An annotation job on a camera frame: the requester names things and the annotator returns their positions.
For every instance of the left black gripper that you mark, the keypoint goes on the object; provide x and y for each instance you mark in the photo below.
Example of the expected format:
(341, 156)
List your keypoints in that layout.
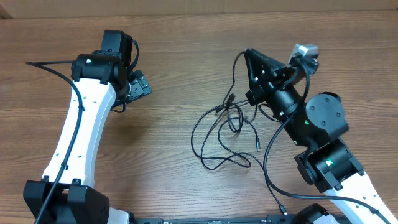
(139, 85)

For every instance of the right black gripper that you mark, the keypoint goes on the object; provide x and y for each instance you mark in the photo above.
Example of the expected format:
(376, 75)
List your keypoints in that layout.
(268, 67)

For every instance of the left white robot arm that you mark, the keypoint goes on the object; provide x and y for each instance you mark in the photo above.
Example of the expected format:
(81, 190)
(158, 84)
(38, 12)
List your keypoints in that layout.
(100, 82)

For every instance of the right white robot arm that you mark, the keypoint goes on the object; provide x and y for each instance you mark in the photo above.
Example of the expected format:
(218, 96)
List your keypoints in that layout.
(317, 124)

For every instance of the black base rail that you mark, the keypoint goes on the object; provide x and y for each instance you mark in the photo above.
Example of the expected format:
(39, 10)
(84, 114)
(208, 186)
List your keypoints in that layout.
(314, 213)

